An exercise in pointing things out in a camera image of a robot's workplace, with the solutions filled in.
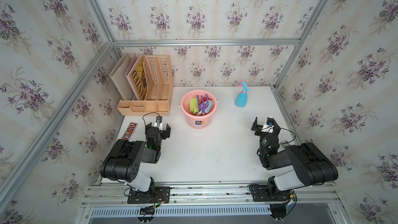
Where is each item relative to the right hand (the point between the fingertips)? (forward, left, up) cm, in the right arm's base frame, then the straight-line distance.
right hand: (267, 120), depth 86 cm
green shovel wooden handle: (+11, +43, -2) cm, 44 cm away
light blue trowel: (+10, +32, 0) cm, 34 cm away
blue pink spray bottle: (+18, +11, -5) cm, 22 cm away
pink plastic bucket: (-1, +39, -1) cm, 39 cm away
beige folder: (+18, +86, +14) cm, 89 cm away
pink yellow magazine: (+23, +78, +8) cm, 82 cm away
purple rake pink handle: (+9, +37, +1) cm, 38 cm away
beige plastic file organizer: (+41, +69, +4) cm, 80 cm away
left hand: (0, +63, -6) cm, 63 cm away
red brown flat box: (-3, +82, -11) cm, 83 cm away
